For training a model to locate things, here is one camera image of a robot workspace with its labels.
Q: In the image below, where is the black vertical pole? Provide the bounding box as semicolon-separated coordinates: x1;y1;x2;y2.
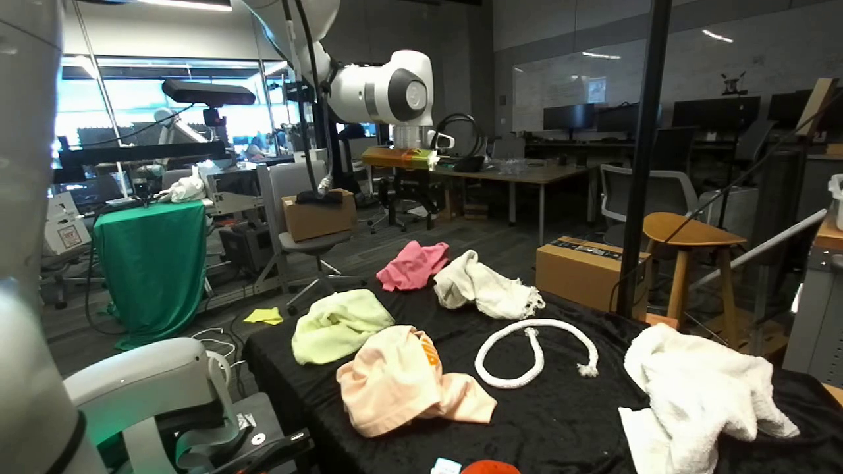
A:
613;0;675;321

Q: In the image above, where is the white diagonal tube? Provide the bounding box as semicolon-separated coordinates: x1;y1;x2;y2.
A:
692;206;833;287

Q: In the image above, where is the wooden stool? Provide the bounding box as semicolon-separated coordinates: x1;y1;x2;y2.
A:
640;209;749;340

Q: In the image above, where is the small white towel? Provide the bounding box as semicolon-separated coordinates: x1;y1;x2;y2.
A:
431;246;549;321

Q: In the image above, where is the large brown cardboard box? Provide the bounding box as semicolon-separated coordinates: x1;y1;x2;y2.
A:
532;233;653;317

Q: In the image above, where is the yellow wrist camera mount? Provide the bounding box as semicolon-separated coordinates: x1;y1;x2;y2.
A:
358;145;442;171

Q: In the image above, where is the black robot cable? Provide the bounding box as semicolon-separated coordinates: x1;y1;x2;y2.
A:
434;109;488;169

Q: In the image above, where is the white frame office chair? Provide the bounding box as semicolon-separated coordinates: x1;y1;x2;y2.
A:
597;163;703;227

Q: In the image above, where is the wide black computer monitor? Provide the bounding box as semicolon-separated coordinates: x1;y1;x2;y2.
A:
669;95;765;136

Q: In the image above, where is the white plastic container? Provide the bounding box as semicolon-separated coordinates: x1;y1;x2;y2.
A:
824;171;843;231

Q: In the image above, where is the yellow cloth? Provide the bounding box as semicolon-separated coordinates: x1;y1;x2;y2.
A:
242;304;288;329

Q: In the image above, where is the light green cloth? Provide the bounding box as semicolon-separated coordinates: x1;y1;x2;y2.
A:
289;287;399;369

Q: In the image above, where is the green drape cloth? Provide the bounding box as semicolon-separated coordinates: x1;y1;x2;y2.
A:
89;199;210;350

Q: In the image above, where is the white rope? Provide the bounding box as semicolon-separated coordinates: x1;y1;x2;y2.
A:
471;316;603;391

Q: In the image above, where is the peach cloth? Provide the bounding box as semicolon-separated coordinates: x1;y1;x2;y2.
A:
335;324;501;439

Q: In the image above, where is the leaning wooden board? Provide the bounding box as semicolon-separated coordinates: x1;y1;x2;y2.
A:
794;75;840;138

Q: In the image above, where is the wooden office desk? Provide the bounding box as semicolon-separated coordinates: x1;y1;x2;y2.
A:
430;154;590;246

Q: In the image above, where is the grey chair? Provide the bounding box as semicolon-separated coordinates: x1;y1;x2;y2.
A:
256;159;354;298

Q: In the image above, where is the grey metal cabinet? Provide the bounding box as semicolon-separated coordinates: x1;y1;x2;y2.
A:
782;213;843;390

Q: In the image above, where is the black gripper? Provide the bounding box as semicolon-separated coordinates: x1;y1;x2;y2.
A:
393;166;439;207

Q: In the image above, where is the small cardboard box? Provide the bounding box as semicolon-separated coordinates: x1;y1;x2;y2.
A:
279;187;360;244

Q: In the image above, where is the large white towel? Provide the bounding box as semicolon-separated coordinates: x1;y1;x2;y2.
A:
616;321;804;474

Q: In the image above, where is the thin black diagonal rod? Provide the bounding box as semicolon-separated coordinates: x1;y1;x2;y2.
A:
657;82;843;246

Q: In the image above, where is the pink cloth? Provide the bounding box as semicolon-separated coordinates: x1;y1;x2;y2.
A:
374;238;454;294

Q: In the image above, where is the black stereo camera bar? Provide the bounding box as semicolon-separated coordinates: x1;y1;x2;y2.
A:
158;75;258;109

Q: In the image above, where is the white object on drape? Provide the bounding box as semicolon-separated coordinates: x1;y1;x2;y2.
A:
156;173;208;206

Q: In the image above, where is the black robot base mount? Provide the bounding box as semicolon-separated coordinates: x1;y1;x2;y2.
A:
175;391;313;474

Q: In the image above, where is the black tablecloth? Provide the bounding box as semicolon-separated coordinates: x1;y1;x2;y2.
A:
239;260;843;474

